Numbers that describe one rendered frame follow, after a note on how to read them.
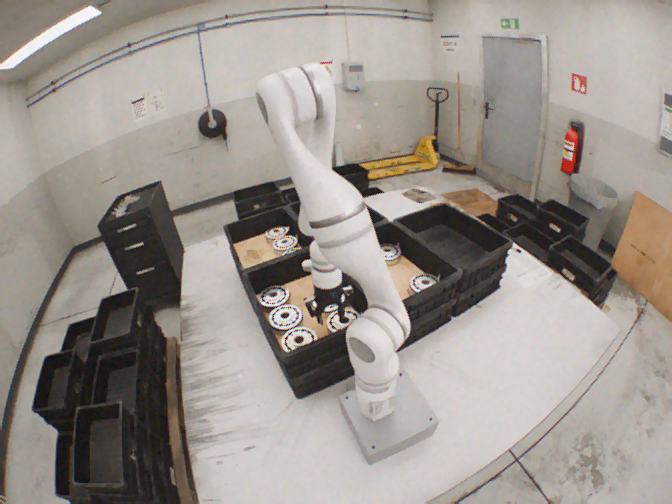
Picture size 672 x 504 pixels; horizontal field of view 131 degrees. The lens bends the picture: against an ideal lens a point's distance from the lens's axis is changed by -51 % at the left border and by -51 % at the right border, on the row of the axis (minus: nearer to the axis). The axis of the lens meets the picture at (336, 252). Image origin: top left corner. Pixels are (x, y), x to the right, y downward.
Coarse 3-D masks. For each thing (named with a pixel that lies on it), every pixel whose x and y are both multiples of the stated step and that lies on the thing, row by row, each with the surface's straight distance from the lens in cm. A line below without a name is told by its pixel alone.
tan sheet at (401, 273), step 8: (400, 264) 114; (408, 264) 114; (392, 272) 110; (400, 272) 110; (408, 272) 111; (416, 272) 111; (400, 280) 107; (408, 280) 107; (400, 288) 104; (408, 288) 104; (400, 296) 101; (408, 296) 101
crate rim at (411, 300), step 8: (384, 224) 119; (392, 224) 119; (408, 232) 114; (416, 240) 110; (432, 248) 106; (440, 256) 103; (448, 264) 100; (456, 272) 97; (440, 280) 93; (448, 280) 93; (456, 280) 97; (432, 288) 90; (440, 288) 93; (416, 296) 86; (424, 296) 89; (408, 304) 86
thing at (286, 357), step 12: (300, 252) 106; (264, 264) 105; (348, 276) 93; (252, 288) 96; (360, 288) 89; (252, 300) 94; (264, 324) 83; (324, 336) 77; (336, 336) 77; (276, 348) 77; (300, 348) 75; (312, 348) 76; (288, 360) 76
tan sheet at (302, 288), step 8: (296, 280) 111; (304, 280) 110; (296, 288) 107; (304, 288) 107; (312, 288) 106; (256, 296) 108; (296, 296) 104; (304, 296) 103; (312, 296) 103; (296, 304) 101; (304, 304) 101; (264, 312) 101; (304, 312) 98; (304, 320) 95; (312, 320) 95; (312, 328) 93; (320, 328) 92; (280, 336) 93; (320, 336) 90; (280, 344) 91
